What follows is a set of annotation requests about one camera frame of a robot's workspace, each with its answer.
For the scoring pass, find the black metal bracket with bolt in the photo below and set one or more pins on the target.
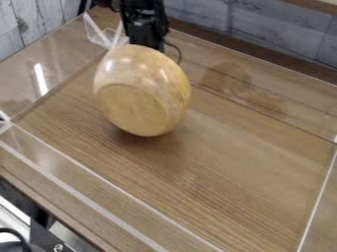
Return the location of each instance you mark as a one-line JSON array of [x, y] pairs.
[[42, 241]]

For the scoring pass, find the clear acrylic corner bracket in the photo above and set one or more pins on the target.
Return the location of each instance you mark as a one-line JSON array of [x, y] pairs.
[[107, 38]]

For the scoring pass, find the round wooden bowl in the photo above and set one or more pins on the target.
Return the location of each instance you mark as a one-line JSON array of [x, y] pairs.
[[141, 90]]

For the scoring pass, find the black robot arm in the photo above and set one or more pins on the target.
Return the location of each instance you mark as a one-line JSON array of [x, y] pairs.
[[145, 22]]

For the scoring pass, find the clear acrylic tray wall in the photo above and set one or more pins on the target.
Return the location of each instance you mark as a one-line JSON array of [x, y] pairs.
[[240, 180]]

